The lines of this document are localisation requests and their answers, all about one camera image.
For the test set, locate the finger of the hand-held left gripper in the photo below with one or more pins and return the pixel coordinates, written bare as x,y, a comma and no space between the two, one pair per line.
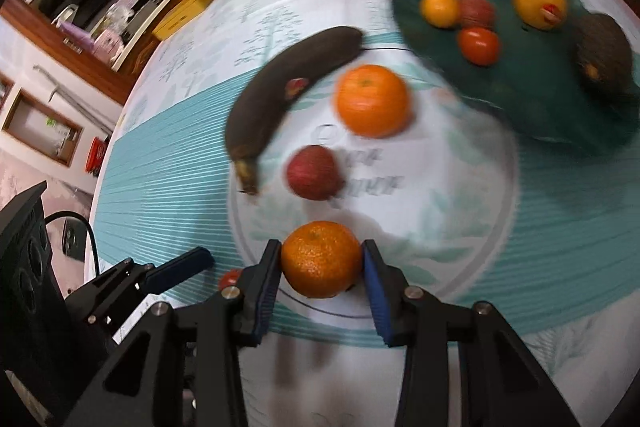
180,269

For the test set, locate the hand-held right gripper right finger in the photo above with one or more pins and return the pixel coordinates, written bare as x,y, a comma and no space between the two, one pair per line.
380,297

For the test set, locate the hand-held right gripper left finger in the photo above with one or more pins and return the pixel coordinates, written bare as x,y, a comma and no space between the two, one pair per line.
269,292

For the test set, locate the dark green scalloped plate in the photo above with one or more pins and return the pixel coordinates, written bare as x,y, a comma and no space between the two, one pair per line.
525,82

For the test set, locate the red cherry tomato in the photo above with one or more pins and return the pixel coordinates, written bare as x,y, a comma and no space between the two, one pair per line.
230,279
479,45

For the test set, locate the small tangerine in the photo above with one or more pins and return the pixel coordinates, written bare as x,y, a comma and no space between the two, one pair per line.
439,8

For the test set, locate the dark avocado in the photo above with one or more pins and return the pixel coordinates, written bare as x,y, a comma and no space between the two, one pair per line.
602,47

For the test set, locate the tree-printed tablecloth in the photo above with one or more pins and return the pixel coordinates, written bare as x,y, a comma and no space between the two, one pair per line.
175,187

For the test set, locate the red lidded container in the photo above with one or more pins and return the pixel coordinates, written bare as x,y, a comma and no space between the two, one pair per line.
96,154

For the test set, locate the overripe dark banana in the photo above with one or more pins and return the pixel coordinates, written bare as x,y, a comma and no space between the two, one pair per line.
260,127

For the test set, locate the metal pole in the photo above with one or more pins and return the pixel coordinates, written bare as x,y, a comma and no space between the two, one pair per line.
70,94

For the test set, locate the pink box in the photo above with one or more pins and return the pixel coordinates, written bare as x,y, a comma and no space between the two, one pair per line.
107,43

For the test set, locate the yellow cardboard box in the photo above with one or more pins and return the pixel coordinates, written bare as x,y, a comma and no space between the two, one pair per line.
185,9

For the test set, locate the wooden picture frame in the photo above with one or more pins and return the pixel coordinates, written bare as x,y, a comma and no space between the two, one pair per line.
42,129

